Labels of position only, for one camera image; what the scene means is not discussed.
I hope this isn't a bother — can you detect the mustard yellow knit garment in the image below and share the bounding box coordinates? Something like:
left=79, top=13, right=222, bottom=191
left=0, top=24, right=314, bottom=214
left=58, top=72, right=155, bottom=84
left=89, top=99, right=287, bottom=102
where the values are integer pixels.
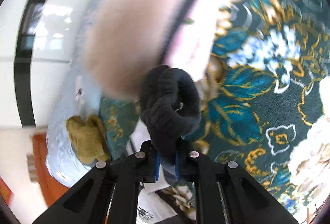
left=65, top=114, right=111, bottom=165

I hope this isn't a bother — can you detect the white glossy wardrobe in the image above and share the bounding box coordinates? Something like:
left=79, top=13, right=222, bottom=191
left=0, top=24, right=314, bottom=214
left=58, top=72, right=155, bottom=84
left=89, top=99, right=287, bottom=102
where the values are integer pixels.
left=1, top=0, right=90, bottom=129

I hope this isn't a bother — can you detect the light blue floral duvet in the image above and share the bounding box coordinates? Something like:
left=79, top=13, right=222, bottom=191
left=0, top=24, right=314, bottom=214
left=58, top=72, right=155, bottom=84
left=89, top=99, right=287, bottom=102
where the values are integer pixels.
left=45, top=0, right=103, bottom=188

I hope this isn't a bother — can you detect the teal floral bed blanket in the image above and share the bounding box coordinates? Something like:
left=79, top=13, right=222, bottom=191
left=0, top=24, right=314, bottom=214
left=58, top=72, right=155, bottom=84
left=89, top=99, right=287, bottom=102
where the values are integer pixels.
left=100, top=0, right=329, bottom=223

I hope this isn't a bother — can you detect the black and white fleece jacket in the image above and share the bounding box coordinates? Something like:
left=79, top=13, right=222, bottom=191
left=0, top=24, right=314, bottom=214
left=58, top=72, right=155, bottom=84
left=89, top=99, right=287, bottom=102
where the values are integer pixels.
left=126, top=64, right=203, bottom=224

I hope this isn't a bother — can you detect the orange wooden headboard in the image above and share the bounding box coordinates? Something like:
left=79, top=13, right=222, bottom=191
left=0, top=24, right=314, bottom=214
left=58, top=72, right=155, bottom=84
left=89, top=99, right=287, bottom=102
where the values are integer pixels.
left=1, top=130, right=68, bottom=207

